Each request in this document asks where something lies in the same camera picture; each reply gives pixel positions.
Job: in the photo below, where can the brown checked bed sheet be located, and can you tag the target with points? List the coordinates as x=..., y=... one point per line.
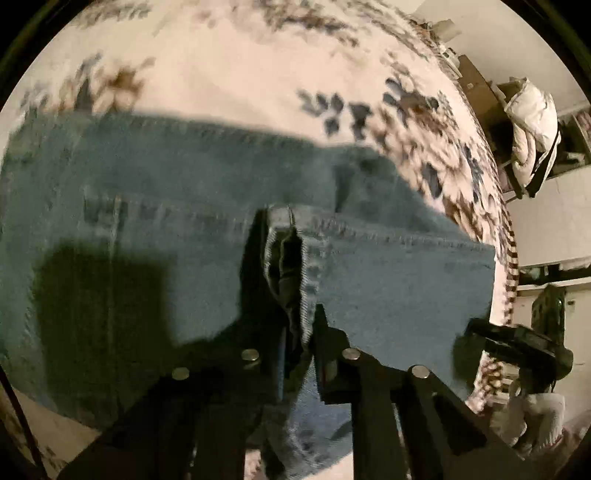
x=510, y=258

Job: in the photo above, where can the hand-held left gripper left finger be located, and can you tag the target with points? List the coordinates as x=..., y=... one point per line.
x=221, y=392

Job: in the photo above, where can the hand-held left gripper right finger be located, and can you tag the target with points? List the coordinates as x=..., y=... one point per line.
x=332, y=364

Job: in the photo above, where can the floral bed quilt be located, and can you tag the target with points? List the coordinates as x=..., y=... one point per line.
x=231, y=60

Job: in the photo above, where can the white wardrobe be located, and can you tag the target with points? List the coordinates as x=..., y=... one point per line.
x=554, y=221

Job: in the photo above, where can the blue denim pants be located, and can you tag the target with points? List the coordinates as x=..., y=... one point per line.
x=161, y=230

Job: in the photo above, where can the white puffer jacket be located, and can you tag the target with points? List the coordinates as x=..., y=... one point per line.
x=531, y=124

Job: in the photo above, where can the brown cardboard box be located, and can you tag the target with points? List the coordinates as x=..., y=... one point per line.
x=478, y=92

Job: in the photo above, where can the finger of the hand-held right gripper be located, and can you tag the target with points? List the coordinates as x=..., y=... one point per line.
x=489, y=336

